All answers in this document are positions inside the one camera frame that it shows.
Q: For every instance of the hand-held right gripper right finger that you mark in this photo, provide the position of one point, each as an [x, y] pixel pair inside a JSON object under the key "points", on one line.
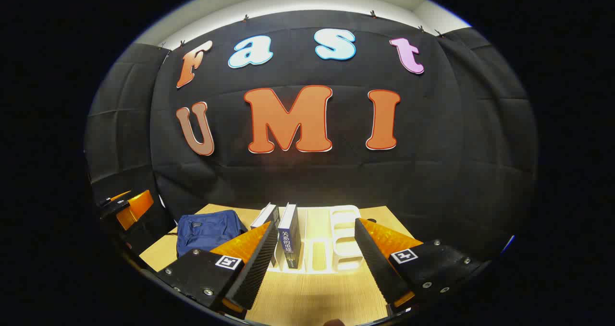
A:
{"points": [[379, 268]]}

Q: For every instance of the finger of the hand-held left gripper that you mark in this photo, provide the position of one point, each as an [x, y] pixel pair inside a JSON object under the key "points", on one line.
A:
{"points": [[137, 208], [115, 206]]}

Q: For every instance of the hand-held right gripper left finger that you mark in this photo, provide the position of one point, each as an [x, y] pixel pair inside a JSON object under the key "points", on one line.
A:
{"points": [[254, 268]]}

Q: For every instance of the white plastic bookshelf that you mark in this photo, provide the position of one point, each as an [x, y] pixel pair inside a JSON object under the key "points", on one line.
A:
{"points": [[346, 239]]}

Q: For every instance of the blue spine book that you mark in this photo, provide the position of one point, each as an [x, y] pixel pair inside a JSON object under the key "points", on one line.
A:
{"points": [[289, 239]]}

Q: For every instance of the white spine book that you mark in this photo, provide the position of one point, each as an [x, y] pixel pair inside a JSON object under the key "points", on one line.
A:
{"points": [[266, 215]]}

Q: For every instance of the blue schoolbag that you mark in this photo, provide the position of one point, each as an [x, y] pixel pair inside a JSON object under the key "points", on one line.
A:
{"points": [[206, 232]]}

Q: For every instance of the black backdrop cloth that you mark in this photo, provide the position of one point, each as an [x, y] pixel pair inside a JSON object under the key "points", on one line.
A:
{"points": [[307, 182]]}

